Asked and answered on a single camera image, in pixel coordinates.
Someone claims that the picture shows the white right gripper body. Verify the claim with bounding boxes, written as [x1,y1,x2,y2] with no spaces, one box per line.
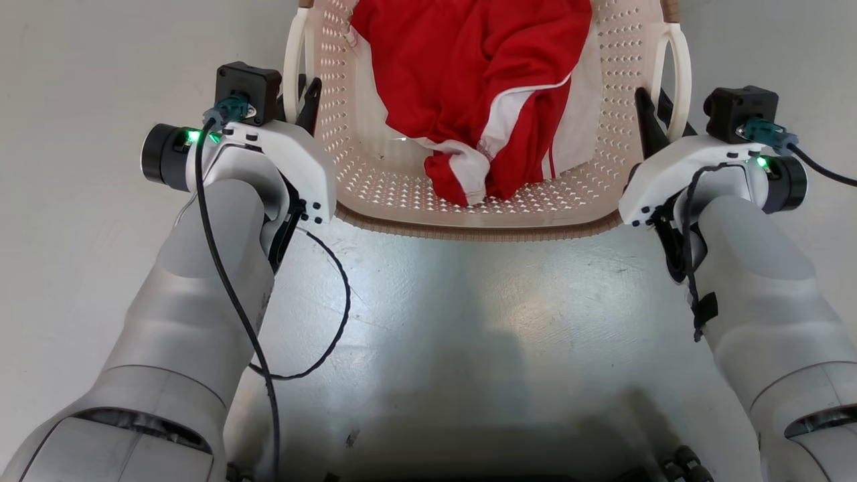
[618,135,809,228]

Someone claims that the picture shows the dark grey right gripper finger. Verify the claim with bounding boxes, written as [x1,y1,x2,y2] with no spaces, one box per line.
[634,86,672,160]
[657,88,698,140]

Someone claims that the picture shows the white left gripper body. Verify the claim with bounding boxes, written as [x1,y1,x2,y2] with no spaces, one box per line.
[140,120,337,226]

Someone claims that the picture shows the beige perforated plastic laundry basket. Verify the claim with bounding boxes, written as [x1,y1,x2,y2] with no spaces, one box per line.
[282,0,693,242]

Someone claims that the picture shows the red and white garment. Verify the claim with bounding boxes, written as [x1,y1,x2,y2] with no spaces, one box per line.
[350,0,602,207]

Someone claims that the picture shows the black camera cable teal plug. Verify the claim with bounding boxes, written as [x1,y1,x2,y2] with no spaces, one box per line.
[193,94,281,482]
[736,118,857,188]

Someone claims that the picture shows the black strapped arm cable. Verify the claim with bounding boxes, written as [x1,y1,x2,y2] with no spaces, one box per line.
[680,163,745,343]

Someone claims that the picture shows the thin black looping cable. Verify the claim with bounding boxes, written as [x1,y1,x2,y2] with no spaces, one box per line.
[248,226,352,382]

